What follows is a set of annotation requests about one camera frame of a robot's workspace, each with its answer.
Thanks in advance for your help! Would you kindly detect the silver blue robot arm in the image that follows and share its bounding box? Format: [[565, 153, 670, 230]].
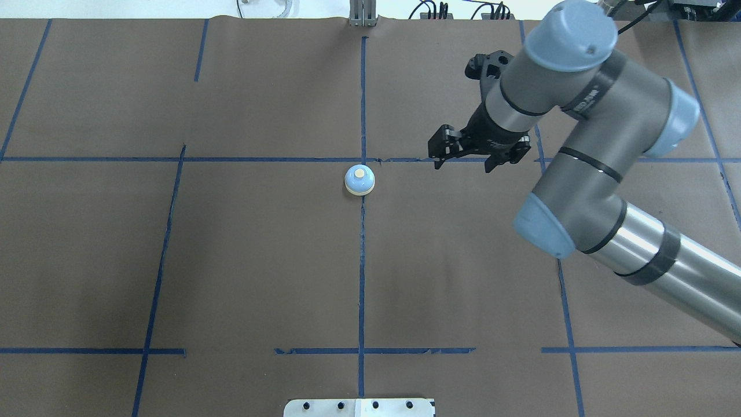
[[428, 1, 740, 343]]

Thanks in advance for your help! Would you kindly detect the white camera pole with base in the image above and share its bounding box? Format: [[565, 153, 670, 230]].
[[283, 397, 436, 416]]

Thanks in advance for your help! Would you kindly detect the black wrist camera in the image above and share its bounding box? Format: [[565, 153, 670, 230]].
[[465, 50, 514, 101]]

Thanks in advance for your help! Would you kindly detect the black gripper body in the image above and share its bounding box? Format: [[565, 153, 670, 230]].
[[461, 104, 531, 173]]

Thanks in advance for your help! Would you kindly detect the aluminium frame post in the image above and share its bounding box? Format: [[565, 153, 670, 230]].
[[349, 0, 378, 27]]

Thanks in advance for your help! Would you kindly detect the blue cream call bell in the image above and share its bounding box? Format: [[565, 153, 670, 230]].
[[344, 164, 376, 197]]

